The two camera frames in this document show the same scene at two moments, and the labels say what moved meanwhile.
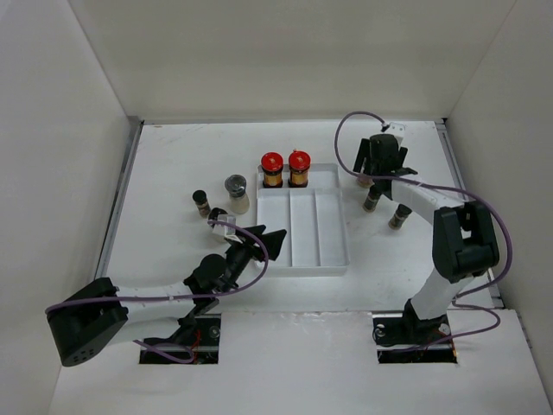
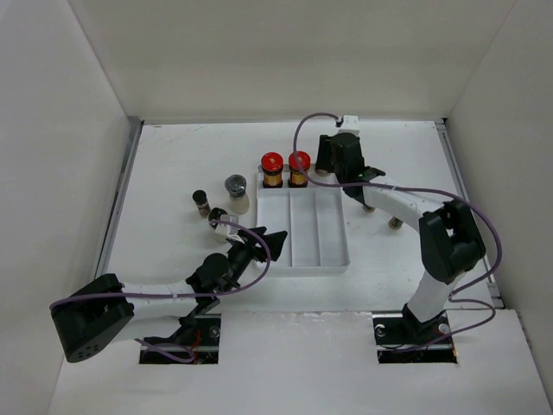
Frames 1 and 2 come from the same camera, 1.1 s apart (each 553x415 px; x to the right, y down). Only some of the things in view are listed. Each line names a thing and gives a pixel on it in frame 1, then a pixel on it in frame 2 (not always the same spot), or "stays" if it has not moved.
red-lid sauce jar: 300,162 stays
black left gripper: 272,239 stays
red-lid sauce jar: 272,164 stays
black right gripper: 365,151 -> 325,152
